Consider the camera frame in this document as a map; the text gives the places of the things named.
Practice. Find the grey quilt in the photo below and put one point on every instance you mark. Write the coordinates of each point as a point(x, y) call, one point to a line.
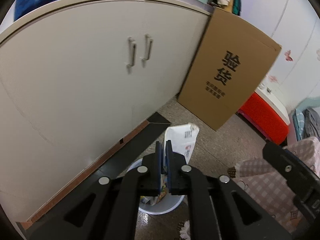
point(312, 122)

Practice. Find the red and white storage box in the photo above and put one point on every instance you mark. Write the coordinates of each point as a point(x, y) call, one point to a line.
point(265, 120)

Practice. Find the plaid pillow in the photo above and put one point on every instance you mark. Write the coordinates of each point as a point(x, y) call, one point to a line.
point(298, 125)

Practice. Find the blue plastic bin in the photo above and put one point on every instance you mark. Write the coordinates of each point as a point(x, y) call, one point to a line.
point(165, 206)

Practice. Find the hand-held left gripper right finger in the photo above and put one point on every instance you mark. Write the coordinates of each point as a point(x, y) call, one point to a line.
point(169, 170)

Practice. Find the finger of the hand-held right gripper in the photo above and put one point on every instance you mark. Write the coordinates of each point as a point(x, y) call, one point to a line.
point(282, 162)

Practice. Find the white wardrobe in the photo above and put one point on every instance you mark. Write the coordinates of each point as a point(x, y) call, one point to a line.
point(275, 10)

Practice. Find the blue plastic package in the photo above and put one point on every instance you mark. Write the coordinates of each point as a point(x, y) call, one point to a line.
point(27, 5)

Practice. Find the white low cabinet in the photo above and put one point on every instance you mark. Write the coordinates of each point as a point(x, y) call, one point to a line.
point(75, 92)

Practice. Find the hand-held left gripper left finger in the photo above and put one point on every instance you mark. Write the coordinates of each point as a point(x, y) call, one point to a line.
point(158, 170)

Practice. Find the black floor board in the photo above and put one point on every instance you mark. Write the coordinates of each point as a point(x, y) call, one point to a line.
point(150, 135)

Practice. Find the pink checked tablecloth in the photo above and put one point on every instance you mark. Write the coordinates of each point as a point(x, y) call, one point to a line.
point(262, 187)

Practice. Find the pale butterfly sticker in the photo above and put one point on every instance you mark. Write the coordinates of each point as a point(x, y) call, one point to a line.
point(318, 52)

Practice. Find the white paper wrapper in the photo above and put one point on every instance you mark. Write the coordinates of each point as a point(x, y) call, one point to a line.
point(180, 135)

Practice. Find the pink butterfly sticker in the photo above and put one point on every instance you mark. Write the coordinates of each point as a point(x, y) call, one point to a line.
point(288, 55)

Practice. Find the large cardboard box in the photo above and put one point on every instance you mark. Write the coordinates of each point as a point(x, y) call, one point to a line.
point(217, 30)

